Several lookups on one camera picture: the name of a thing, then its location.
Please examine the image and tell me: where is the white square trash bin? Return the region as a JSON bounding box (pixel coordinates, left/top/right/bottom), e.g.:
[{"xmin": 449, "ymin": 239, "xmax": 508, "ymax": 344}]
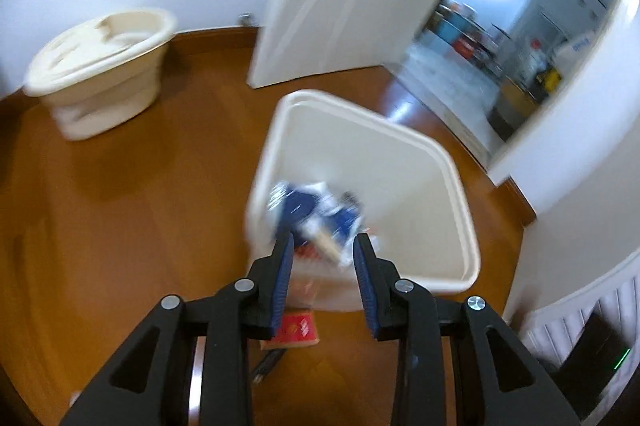
[{"xmin": 245, "ymin": 90, "xmax": 480, "ymax": 294}]

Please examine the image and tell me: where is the cream oval trash bin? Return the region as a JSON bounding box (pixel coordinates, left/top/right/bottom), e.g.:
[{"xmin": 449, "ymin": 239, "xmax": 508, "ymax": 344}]
[{"xmin": 23, "ymin": 8, "xmax": 177, "ymax": 141}]

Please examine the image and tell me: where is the black pen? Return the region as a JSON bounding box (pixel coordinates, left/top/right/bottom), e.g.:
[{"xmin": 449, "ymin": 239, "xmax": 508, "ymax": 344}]
[{"xmin": 250, "ymin": 349, "xmax": 286, "ymax": 385}]

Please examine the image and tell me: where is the white louvered cabinet door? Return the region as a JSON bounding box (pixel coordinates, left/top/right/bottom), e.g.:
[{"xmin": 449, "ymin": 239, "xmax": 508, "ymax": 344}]
[{"xmin": 521, "ymin": 252, "xmax": 639, "ymax": 425}]

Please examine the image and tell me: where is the red cigarette pack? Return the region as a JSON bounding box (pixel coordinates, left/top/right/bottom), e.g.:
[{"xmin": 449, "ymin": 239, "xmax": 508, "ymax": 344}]
[{"xmin": 259, "ymin": 309, "xmax": 320, "ymax": 350}]

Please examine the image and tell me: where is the black electronic device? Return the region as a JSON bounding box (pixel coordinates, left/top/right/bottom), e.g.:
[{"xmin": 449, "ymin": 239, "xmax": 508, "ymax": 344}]
[{"xmin": 552, "ymin": 311, "xmax": 630, "ymax": 420}]

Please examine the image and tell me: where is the blue patterned wrapper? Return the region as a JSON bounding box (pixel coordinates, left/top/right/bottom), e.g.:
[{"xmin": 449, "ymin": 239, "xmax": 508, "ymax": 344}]
[{"xmin": 267, "ymin": 181, "xmax": 363, "ymax": 270}]

